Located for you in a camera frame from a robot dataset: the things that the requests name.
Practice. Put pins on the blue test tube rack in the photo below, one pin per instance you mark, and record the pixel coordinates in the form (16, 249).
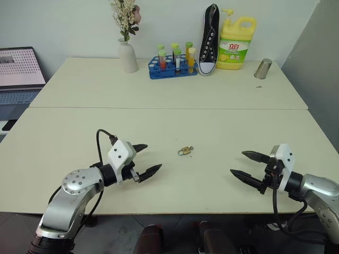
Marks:
(159, 72)

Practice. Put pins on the dark red rounded shape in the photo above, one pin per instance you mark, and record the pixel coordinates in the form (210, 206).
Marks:
(149, 239)

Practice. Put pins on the white ceramic vase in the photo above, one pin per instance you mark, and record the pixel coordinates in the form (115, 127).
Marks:
(128, 56)

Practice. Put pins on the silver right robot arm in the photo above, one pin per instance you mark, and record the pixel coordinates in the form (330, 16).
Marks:
(317, 190)

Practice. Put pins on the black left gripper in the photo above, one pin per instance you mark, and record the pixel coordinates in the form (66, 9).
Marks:
(128, 170)

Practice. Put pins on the open grey laptop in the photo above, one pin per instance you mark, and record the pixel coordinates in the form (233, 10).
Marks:
(18, 79)

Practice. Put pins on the dried flower bouquet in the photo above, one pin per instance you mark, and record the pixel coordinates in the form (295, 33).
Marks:
(125, 16)

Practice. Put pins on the silver metal cup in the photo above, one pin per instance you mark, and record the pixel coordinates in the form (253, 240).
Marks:
(263, 69)

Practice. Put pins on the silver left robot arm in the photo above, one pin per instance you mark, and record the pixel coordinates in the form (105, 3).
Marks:
(70, 195)

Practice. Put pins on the green-capped tube red liquid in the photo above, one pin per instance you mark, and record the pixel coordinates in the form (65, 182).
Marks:
(162, 58)

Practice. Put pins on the green-capped tube orange liquid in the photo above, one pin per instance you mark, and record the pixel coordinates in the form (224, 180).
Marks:
(188, 51)

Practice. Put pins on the flat black object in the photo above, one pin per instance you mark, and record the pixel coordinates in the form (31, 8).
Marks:
(8, 125)

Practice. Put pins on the small brass padlock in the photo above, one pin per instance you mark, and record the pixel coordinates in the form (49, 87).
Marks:
(185, 151)

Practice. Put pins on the dark brown rounded shape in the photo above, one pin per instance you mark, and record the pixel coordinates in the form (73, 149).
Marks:
(214, 238)

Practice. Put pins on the yellow-capped tube orange liquid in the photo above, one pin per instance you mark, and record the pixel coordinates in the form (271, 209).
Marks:
(191, 59)

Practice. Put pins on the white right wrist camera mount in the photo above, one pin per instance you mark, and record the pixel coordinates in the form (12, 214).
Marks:
(286, 161)

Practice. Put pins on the black canvas sneaker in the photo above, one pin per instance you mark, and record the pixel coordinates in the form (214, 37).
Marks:
(209, 45)

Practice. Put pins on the green-capped tube white label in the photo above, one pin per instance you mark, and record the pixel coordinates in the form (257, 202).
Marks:
(177, 61)

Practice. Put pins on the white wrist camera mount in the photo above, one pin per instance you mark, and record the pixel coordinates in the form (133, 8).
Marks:
(119, 153)
(286, 161)

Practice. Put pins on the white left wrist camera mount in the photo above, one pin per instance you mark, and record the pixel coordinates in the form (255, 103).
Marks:
(119, 153)

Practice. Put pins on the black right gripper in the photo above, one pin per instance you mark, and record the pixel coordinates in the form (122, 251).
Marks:
(271, 177)

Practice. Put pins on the yellow detergent pump bottle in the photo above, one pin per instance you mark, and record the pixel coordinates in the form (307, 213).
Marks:
(234, 47)

